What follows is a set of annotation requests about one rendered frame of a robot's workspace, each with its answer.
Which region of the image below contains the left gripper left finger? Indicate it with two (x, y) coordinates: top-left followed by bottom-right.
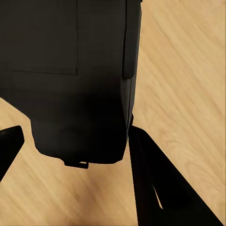
(0, 126), (24, 181)

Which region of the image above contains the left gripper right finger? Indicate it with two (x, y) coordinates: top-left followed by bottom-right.
(129, 125), (224, 226)

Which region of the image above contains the digital camera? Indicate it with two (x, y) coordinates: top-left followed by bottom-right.
(0, 0), (143, 169)

